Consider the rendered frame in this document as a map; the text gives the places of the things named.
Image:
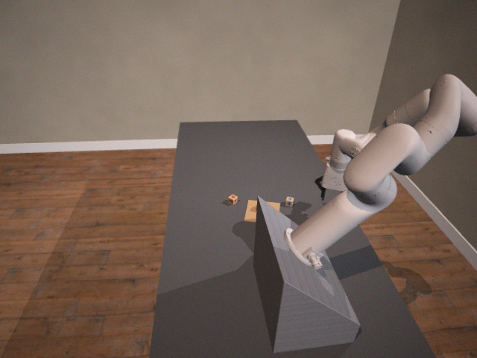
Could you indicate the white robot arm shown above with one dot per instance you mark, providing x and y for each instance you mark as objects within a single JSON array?
[{"x": 388, "y": 147}]

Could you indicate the orange flat mat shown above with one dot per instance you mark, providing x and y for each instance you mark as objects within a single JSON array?
[{"x": 250, "y": 215}]

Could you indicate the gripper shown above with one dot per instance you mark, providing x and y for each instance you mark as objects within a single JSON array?
[{"x": 332, "y": 179}]

